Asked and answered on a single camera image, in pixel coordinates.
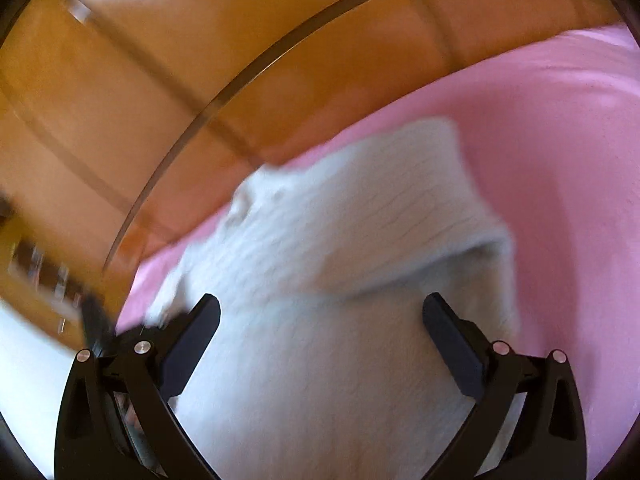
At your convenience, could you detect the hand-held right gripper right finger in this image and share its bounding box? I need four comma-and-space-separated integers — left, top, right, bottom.
422, 292, 587, 480

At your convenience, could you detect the wooden glass-door cabinet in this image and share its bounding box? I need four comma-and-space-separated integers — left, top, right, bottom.
0, 195, 101, 351

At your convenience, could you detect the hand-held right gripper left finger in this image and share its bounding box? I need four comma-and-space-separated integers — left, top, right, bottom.
54, 293, 221, 480

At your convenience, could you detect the white knit sweater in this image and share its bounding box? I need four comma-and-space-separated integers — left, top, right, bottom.
142, 117, 521, 480

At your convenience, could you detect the pink bedsheet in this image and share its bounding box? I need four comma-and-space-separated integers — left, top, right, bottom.
115, 22, 640, 480

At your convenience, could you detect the wooden wardrobe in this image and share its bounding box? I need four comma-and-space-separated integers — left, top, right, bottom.
0, 0, 626, 356

